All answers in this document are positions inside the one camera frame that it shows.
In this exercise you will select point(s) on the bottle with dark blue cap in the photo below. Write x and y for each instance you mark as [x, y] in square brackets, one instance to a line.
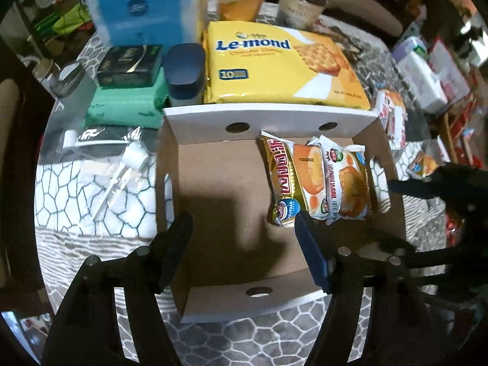
[185, 68]

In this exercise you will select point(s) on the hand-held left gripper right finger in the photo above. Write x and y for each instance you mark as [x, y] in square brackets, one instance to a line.
[309, 248]

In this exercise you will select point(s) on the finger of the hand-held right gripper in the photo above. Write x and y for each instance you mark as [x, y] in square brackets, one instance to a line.
[430, 259]
[413, 187]

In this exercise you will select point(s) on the small orange snack packet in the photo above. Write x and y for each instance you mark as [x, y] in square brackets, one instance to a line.
[421, 164]

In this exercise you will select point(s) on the green soft packet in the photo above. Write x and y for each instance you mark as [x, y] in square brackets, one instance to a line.
[122, 106]

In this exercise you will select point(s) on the white cake snack packet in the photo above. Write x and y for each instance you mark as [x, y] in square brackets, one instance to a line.
[347, 183]

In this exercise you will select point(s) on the paper cup with dark lid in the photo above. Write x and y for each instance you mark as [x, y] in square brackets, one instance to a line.
[301, 7]

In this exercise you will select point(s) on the dark green box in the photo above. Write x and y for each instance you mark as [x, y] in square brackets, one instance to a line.
[129, 64]

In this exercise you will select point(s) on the white red snack packet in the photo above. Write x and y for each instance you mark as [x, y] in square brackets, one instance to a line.
[389, 118]

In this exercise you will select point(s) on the brown sofa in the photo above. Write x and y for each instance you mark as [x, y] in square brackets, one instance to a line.
[366, 11]

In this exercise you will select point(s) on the grey white patterned blanket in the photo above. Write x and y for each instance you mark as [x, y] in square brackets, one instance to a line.
[114, 213]

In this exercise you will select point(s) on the white pink carton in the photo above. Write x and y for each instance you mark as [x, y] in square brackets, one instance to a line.
[419, 76]

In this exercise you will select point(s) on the green cloth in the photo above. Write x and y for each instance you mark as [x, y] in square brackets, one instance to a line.
[64, 23]

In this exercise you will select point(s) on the cardboard box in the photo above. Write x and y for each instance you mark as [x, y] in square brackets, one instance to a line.
[221, 183]

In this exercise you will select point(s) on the blue tissue pack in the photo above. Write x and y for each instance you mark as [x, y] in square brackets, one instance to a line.
[141, 7]

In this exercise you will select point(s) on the large yellow biscuit pack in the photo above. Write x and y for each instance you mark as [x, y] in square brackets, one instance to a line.
[267, 72]

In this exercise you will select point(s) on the black flat packet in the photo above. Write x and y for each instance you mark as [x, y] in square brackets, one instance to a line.
[103, 135]

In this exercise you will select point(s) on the white pump dispenser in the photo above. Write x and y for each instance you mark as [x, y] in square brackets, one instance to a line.
[133, 156]

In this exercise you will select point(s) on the yellow cake snack packet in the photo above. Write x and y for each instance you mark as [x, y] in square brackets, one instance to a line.
[282, 175]

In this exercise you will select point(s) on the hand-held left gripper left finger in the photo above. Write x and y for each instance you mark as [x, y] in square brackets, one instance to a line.
[178, 244]

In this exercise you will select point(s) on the clear plastic bag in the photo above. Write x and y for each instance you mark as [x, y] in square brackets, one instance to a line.
[125, 183]

